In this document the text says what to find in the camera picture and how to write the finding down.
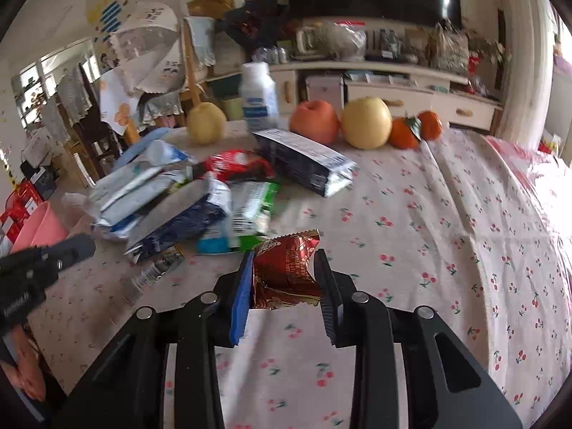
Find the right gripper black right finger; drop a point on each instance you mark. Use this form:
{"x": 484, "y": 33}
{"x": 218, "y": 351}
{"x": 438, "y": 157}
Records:
{"x": 331, "y": 301}

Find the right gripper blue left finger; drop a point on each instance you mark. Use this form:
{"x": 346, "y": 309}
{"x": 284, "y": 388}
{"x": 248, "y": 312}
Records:
{"x": 242, "y": 297}

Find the red foil snack wrapper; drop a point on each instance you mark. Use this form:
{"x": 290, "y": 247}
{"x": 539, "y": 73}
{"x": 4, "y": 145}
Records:
{"x": 280, "y": 271}

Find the blue white carton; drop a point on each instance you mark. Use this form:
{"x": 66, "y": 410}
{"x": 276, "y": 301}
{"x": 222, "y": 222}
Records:
{"x": 185, "y": 214}

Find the person's left hand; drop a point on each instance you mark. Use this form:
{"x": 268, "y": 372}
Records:
{"x": 20, "y": 364}

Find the pink plastic bin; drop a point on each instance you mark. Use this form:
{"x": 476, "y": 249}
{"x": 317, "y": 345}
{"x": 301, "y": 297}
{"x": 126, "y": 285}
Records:
{"x": 42, "y": 228}

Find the red gift boxes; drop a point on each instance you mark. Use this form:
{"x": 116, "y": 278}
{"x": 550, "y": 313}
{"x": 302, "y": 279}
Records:
{"x": 19, "y": 206}

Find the green white snack packet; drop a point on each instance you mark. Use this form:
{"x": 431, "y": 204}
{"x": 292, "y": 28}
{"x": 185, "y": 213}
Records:
{"x": 252, "y": 206}

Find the white wet wipes pack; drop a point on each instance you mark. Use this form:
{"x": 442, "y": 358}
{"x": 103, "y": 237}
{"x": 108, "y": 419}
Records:
{"x": 118, "y": 198}

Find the red coffee packet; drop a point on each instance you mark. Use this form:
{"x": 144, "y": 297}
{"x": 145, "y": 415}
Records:
{"x": 239, "y": 165}

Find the dark blue milk carton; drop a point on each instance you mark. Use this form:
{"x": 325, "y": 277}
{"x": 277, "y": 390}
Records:
{"x": 311, "y": 164}

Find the cherry print tablecloth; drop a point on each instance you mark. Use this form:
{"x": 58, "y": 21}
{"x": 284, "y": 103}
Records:
{"x": 477, "y": 228}

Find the orange tangerine with leaf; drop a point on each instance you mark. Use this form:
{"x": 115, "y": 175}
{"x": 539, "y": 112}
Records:
{"x": 406, "y": 132}

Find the yellow pear beside apple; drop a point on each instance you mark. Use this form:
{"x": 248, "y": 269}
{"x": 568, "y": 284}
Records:
{"x": 366, "y": 123}

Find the red apple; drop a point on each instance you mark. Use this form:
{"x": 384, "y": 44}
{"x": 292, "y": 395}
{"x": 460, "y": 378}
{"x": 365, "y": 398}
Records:
{"x": 316, "y": 120}

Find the yellow pear near bottle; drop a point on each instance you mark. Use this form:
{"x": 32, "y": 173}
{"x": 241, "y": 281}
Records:
{"x": 206, "y": 124}

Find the blue stool seat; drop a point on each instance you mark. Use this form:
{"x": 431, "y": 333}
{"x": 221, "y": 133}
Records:
{"x": 137, "y": 148}

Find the orange tangerine far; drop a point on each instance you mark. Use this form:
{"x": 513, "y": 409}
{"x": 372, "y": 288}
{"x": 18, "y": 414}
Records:
{"x": 431, "y": 125}

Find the pink storage box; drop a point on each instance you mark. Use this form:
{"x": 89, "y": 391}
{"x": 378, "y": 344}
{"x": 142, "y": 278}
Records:
{"x": 327, "y": 88}

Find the white plastic bottle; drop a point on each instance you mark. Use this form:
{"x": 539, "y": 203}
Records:
{"x": 259, "y": 98}

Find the white tv cabinet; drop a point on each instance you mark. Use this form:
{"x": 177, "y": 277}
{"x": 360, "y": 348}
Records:
{"x": 406, "y": 90}

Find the wooden chair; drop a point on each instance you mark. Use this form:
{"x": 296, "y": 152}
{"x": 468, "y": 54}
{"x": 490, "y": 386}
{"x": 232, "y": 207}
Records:
{"x": 192, "y": 90}

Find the clear plastic bag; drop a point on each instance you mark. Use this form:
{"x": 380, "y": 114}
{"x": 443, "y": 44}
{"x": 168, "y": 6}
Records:
{"x": 344, "y": 42}

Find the mesh food cover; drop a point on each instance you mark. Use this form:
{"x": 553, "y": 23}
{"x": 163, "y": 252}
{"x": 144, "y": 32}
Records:
{"x": 148, "y": 47}

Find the dark flower bouquet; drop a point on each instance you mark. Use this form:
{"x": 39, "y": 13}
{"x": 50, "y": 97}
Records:
{"x": 254, "y": 25}

